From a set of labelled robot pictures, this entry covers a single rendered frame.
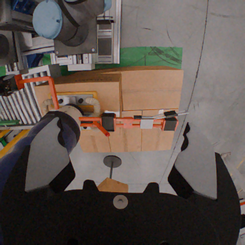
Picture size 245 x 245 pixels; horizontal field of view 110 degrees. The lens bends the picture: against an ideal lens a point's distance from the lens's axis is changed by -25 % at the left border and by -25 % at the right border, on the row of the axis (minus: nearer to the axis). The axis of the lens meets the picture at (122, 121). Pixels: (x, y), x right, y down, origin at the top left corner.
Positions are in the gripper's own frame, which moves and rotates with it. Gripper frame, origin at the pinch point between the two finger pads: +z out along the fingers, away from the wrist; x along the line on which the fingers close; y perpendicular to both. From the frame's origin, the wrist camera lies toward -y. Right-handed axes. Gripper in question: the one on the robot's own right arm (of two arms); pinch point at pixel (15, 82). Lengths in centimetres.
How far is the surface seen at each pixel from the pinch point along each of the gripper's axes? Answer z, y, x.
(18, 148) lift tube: -33.8, 28.7, -16.4
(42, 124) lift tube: -19.8, 29.9, -15.6
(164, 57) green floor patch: 107, 115, 11
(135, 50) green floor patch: 108, 77, 17
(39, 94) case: 13.5, 4.0, -12.1
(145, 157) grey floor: 107, 107, -174
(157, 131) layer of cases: 53, 103, -69
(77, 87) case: 13.3, 34.4, -9.0
